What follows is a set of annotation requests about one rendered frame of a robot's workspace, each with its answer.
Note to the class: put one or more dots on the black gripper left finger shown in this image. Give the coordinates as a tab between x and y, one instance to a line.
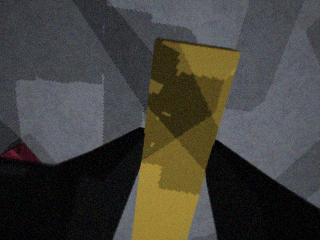
82	198

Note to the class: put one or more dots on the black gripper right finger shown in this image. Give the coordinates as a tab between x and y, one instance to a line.
247	204

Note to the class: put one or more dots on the yellow bar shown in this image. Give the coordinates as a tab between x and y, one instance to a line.
189	87

